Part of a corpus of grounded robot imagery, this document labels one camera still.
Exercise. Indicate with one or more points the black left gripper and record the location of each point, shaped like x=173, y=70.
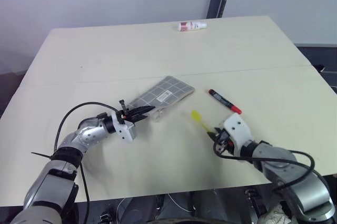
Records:
x=123, y=114

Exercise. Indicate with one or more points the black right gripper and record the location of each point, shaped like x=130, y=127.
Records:
x=223, y=139

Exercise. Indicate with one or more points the yellow plastic utensil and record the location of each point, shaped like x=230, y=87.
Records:
x=198, y=118

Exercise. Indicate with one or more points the grey grid fabric pouch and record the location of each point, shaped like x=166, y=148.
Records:
x=168, y=91

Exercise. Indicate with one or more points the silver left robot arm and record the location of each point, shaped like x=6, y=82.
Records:
x=89, y=134

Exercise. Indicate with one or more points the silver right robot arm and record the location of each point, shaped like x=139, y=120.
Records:
x=279, y=158

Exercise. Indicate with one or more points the red marker pen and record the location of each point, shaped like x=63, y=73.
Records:
x=223, y=100

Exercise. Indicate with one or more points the black zip tie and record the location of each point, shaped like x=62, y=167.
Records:
x=42, y=155

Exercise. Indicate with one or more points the dark rounded shape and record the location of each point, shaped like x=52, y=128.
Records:
x=137, y=210

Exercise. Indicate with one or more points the small white labelled bottle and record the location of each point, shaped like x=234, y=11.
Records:
x=190, y=25

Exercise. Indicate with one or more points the white crumpled cloth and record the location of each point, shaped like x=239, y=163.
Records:
x=276, y=214

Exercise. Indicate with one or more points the small black floor object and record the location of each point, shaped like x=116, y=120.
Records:
x=320, y=68

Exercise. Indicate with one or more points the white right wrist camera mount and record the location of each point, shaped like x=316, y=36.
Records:
x=237, y=126

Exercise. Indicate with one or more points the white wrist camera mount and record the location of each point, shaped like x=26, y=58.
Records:
x=237, y=126
x=127, y=132

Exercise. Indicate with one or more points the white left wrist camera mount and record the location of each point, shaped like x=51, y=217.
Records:
x=127, y=132

